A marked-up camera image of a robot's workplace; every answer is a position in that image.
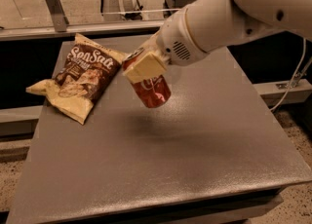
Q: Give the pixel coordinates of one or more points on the grey horizontal metal rail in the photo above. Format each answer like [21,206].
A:
[86,29]

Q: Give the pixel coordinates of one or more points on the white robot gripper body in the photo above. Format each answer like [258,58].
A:
[177,42]

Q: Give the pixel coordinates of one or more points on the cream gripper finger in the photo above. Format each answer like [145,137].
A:
[143,66]

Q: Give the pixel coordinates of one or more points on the red Coca-Cola can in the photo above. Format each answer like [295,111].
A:
[153,92]

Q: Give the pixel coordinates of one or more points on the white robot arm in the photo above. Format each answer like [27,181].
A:
[204,26]

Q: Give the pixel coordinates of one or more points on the Sea Salt chips bag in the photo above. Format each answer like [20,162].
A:
[88,70]

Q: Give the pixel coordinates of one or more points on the grey metal bracket left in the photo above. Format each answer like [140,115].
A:
[59,19]

